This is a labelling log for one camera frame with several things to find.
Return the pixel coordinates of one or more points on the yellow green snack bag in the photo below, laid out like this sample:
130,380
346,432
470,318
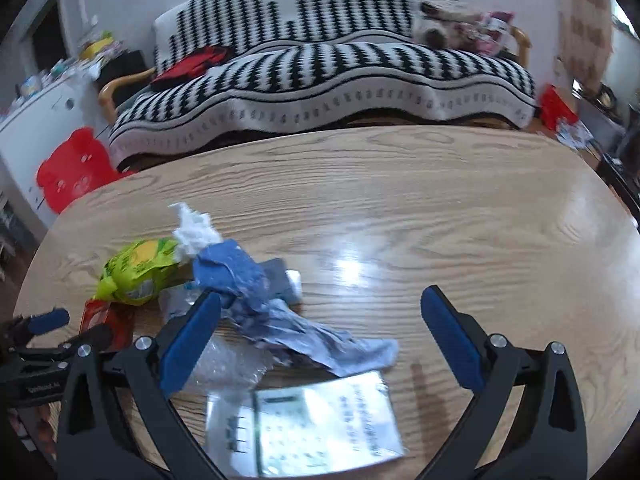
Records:
140,271

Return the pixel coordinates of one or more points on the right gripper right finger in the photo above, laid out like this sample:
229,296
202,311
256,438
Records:
525,419

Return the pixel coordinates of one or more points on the red cloth on sofa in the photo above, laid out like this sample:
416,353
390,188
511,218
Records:
194,65

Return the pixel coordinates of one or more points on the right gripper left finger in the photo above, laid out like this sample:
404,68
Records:
95,440

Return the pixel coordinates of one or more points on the white torn tissue piece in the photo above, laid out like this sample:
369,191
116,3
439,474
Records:
195,231

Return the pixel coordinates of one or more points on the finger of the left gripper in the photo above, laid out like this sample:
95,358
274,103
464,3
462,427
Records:
35,324
99,338

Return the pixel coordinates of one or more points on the plush toy on sofa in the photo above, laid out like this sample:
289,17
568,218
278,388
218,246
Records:
454,25

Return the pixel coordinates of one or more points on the striped black white sofa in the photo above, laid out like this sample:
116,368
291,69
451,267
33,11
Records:
290,66

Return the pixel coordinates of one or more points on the red bag by wall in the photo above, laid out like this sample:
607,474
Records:
557,105

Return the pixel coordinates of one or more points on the clear plastic bag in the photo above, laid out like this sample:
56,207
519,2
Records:
223,365

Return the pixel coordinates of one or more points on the red cigarette pack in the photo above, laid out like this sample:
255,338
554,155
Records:
118,317

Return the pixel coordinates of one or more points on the blue grey wrapper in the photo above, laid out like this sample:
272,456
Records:
268,323

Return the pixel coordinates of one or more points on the white cabinet with red sticker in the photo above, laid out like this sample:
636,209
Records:
31,133

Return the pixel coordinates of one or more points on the green white paper box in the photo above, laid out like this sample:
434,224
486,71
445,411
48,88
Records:
303,431

